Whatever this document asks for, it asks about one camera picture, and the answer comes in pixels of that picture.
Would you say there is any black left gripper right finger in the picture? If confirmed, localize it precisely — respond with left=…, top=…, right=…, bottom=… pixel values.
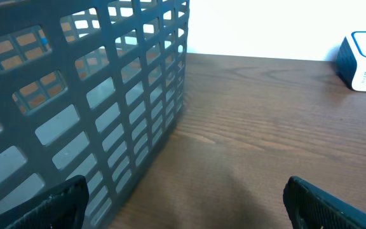
left=283, top=176, right=366, bottom=229

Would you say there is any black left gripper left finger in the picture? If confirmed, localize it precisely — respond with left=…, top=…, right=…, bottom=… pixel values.
left=0, top=175, right=89, bottom=229

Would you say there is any white barcode scanner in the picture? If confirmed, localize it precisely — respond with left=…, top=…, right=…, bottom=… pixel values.
left=335, top=31, right=366, bottom=92

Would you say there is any grey plastic mesh basket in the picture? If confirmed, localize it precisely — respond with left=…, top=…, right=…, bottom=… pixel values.
left=0, top=0, right=190, bottom=228

